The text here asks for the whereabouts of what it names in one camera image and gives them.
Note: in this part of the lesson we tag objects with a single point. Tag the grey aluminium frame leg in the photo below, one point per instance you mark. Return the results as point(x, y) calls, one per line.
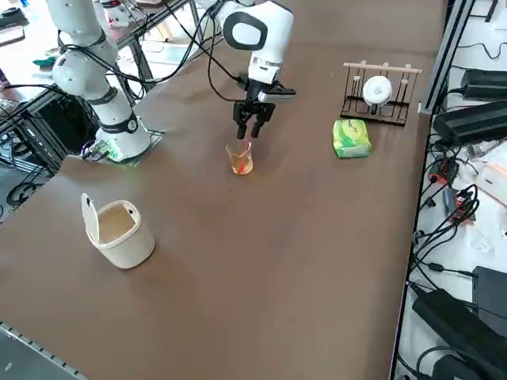
point(140, 63)

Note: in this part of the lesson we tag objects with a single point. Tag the black power adapter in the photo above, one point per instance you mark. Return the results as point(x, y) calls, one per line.
point(471, 122)
point(443, 312)
point(487, 83)

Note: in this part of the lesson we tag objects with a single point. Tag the glass measuring cup orange solution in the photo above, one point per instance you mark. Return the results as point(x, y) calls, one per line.
point(242, 166)

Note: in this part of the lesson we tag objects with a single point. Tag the red black plug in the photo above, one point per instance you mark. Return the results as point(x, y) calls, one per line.
point(461, 207)
point(439, 174)

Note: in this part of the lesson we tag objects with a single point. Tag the green tissue packet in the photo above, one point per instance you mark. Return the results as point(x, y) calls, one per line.
point(350, 138)

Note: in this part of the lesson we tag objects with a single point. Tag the aluminium table edge rail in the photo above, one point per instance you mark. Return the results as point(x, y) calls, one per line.
point(16, 356)

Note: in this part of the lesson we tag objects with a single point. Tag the black box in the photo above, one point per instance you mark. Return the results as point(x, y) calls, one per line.
point(493, 293)

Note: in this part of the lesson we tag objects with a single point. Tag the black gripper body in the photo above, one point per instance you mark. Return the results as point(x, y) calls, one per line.
point(251, 93)

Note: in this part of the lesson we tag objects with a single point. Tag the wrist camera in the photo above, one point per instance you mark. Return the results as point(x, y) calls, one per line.
point(277, 95)

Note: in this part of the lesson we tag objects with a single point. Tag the aluminium stand frame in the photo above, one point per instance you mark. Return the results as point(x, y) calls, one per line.
point(31, 166)

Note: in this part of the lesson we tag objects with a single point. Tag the aluminium camera post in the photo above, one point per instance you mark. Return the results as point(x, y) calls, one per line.
point(441, 63)

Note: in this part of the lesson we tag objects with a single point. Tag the cream trash bin with lid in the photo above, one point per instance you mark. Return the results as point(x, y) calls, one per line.
point(126, 245)

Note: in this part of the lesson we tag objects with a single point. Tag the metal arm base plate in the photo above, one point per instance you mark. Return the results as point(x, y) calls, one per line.
point(156, 134)

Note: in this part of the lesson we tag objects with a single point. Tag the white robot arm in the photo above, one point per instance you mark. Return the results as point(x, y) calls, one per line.
point(273, 31)

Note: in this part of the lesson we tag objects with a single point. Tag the white cardboard box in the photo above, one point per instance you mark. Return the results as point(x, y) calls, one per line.
point(493, 182)

